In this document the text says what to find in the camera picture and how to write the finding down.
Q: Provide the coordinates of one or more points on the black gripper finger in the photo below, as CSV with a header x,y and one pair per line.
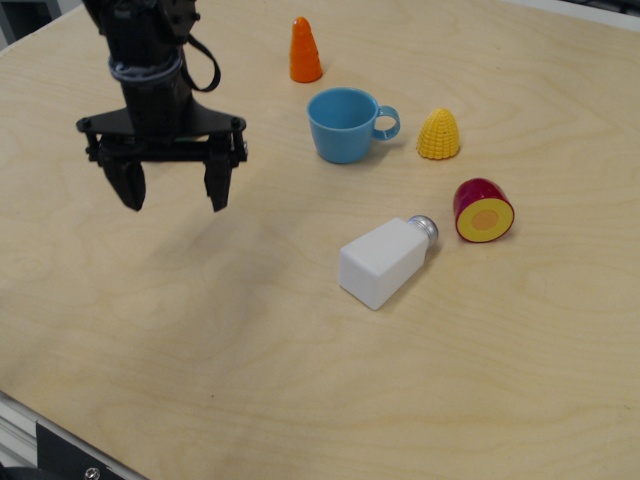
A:
x,y
217,177
123,170

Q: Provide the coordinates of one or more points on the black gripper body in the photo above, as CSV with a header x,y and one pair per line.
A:
x,y
162,122

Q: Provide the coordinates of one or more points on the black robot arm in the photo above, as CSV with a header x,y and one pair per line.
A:
x,y
147,34

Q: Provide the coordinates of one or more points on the blue plastic cup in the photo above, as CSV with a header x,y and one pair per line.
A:
x,y
344,121

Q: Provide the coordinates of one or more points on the orange toy carrot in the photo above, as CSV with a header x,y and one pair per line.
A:
x,y
304,60

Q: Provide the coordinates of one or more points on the white salt shaker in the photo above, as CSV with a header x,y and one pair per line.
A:
x,y
374,266

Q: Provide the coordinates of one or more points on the yellow toy corn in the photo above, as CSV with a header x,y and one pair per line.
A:
x,y
438,138

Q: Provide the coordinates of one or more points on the red yellow toy fruit half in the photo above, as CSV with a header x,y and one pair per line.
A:
x,y
482,211

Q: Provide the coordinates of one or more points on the aluminium table frame rail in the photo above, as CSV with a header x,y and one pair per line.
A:
x,y
18,434

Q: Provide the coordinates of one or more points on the black corner bracket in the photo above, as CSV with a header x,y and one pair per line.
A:
x,y
67,456

